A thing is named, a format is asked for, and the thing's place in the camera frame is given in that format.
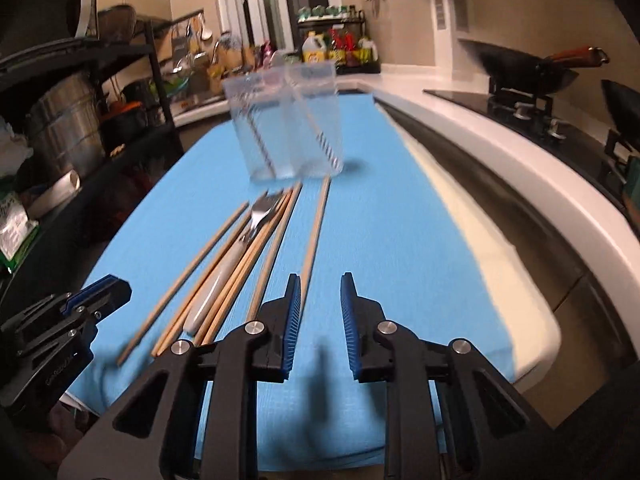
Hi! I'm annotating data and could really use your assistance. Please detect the row of green lidded jars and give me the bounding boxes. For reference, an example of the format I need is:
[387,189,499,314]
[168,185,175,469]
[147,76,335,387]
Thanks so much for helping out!
[298,4,359,21]

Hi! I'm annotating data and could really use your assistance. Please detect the large steel pot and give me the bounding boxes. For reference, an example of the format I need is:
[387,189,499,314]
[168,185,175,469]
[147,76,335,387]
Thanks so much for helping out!
[24,71,107,177]

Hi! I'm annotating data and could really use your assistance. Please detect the black shelf rack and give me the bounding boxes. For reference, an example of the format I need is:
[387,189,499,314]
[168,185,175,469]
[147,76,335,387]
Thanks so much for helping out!
[0,15,183,321]

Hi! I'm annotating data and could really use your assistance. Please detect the white kitchen counter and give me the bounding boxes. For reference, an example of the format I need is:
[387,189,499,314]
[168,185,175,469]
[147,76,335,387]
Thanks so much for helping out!
[172,62,640,311]

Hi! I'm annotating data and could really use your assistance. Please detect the black spice rack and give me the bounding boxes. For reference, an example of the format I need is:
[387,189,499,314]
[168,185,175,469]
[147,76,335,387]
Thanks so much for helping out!
[297,7,382,74]

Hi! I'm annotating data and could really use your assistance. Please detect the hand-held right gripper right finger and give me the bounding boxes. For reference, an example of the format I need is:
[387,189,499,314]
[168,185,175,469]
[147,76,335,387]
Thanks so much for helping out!
[341,273,586,480]

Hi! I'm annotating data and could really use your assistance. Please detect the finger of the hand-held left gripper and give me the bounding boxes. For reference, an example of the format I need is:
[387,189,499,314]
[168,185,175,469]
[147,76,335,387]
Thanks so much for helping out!
[0,275,132,347]
[0,309,97,414]

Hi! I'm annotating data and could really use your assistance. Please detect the metal bowl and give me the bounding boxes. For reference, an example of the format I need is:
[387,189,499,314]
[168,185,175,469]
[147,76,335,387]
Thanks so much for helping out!
[97,4,137,44]

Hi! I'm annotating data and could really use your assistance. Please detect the clear plastic utensil holder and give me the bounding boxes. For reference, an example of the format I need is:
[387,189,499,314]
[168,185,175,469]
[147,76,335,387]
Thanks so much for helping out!
[222,64,347,182]

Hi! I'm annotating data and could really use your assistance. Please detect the black wok with brown handle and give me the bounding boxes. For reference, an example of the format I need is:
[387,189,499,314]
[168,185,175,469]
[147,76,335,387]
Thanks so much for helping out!
[457,39,611,97]

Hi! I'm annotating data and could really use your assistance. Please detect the paper towel roll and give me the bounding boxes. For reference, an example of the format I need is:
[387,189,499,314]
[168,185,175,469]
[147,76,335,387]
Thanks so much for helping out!
[29,170,82,217]

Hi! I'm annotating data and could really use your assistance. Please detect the black gas stove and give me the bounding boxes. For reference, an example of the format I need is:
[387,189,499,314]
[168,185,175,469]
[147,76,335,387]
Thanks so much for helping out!
[424,87,640,213]

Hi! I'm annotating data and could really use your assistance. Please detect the white handled fork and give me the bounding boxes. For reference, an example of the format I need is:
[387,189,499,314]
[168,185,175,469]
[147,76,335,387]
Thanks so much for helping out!
[182,191,283,333]

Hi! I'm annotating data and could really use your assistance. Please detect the white plastic bag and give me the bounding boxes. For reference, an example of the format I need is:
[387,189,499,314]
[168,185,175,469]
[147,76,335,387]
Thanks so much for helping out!
[0,115,34,177]

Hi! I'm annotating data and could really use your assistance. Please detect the teal container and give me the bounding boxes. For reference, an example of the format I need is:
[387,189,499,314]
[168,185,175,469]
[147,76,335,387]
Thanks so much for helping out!
[622,156,640,201]

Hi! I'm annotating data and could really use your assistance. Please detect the black pot with orange lid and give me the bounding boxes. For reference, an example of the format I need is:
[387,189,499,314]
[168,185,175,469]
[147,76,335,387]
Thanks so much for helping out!
[97,101,152,152]

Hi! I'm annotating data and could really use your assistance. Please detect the yellow labelled oil jug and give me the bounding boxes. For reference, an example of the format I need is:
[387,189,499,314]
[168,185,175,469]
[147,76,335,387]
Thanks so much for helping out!
[301,31,326,64]

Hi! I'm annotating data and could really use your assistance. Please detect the wooden chopstick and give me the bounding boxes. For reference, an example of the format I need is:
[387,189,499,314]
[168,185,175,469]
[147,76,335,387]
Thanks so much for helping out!
[116,201,250,367]
[193,190,288,347]
[151,214,252,358]
[246,182,304,323]
[203,187,296,346]
[300,176,332,298]

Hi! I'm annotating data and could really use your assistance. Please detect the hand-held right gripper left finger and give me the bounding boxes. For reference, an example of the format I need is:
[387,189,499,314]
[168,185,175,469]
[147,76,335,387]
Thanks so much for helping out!
[55,274,302,480]

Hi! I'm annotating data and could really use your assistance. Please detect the green packet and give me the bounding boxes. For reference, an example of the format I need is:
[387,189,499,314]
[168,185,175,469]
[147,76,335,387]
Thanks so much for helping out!
[0,190,41,268]

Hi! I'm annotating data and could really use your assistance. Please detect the blue table mat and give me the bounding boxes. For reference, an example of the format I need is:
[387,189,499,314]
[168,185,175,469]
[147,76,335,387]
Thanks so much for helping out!
[60,91,516,472]

